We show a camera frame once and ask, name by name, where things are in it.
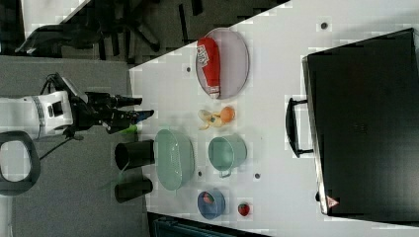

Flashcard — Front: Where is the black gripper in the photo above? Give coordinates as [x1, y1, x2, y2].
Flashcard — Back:
[66, 92, 154, 134]

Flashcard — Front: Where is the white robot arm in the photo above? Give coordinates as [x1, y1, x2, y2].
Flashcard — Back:
[1, 91, 154, 139]

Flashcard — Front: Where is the black toaster oven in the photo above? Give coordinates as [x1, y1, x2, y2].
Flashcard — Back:
[302, 29, 419, 226]

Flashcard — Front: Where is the green marker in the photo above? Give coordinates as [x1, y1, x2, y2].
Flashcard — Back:
[121, 124, 138, 134]

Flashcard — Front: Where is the large black cylinder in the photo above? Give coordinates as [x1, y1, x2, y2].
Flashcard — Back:
[115, 139, 155, 170]

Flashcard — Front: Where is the green perforated colander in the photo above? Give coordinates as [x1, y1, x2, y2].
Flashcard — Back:
[153, 129, 195, 191]

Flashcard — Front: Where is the black office chair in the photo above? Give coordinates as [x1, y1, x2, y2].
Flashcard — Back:
[15, 0, 160, 62]

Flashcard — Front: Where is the peeled toy banana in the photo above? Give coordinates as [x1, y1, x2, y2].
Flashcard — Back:
[198, 110, 224, 130]

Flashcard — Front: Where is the red ketchup bottle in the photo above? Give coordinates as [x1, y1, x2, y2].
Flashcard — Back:
[197, 38, 220, 99]

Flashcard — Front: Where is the orange toy fruit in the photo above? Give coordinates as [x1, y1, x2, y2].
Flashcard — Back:
[219, 107, 235, 123]

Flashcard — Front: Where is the green mug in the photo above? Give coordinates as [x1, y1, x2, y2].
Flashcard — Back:
[208, 134, 247, 179]

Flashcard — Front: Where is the strawberry in bowl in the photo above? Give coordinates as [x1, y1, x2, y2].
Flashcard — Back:
[203, 192, 214, 203]

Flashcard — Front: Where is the lilac round plate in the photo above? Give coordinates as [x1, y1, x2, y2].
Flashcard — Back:
[196, 28, 249, 100]

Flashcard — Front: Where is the blue bowl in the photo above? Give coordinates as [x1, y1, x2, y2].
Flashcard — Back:
[198, 189, 225, 220]

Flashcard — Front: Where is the red toy strawberry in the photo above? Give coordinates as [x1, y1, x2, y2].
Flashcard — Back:
[237, 202, 250, 216]

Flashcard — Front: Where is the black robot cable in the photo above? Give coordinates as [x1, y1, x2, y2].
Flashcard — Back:
[39, 73, 85, 162]

